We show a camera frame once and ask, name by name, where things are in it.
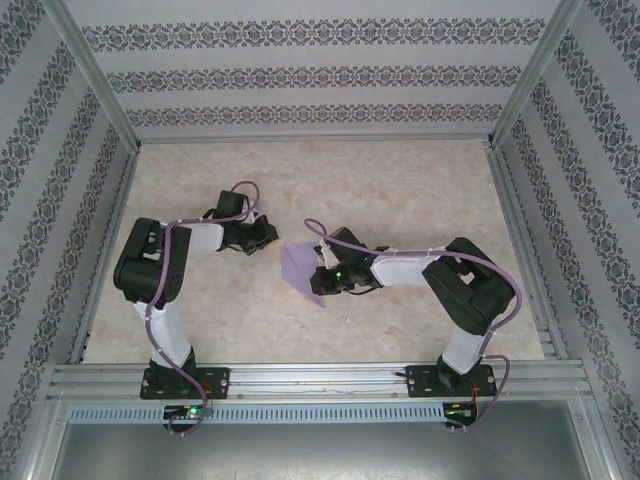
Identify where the light purple paper sheet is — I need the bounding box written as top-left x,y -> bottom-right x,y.
280,239 -> 329,307

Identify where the grey metal sheet panel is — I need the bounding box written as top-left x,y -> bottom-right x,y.
52,424 -> 609,480

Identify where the small circuit board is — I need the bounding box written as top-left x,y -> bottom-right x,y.
443,402 -> 479,426
163,404 -> 214,422

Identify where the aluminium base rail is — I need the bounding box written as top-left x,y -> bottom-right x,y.
47,360 -> 596,401

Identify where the aluminium side rail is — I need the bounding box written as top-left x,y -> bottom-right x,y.
487,142 -> 569,360
74,142 -> 142,364

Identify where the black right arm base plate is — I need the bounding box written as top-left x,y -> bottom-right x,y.
405,364 -> 497,400

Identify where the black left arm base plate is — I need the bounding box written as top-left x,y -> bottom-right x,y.
141,367 -> 232,401

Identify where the slotted grey cable duct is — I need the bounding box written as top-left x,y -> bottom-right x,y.
67,402 -> 476,426

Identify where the aluminium frame post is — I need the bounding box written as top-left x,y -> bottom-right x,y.
487,0 -> 586,151
42,0 -> 144,154

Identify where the aluminium frame leg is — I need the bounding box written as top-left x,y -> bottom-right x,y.
574,399 -> 626,480
14,399 -> 71,480

